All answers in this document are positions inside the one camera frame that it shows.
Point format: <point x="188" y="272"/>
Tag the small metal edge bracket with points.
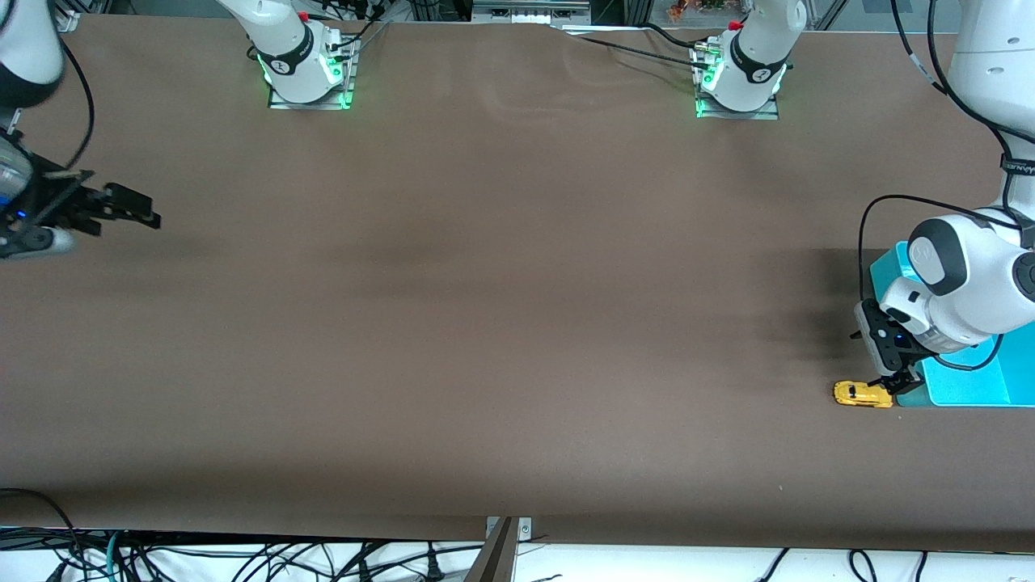
<point x="524" y="529"/>

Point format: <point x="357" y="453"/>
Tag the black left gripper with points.
<point x="905" y="376"/>

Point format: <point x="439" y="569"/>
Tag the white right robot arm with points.
<point x="291" y="48"/>

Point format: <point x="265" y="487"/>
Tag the teal plastic bin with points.
<point x="966" y="388"/>

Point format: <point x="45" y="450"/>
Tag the yellow toy beetle car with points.
<point x="861" y="394"/>

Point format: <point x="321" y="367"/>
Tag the orange green small object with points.
<point x="695" y="8"/>

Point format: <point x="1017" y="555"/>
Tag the grey slanted support beam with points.
<point x="493" y="562"/>

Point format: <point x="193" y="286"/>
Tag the grey power strip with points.
<point x="530" y="12"/>

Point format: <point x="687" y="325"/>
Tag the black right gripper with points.
<point x="50" y="204"/>

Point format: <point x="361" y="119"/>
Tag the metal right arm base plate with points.
<point x="311" y="103"/>

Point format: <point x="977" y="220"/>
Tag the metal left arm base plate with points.
<point x="736" y="114"/>

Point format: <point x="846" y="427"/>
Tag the metal table corner bracket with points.
<point x="71" y="21"/>

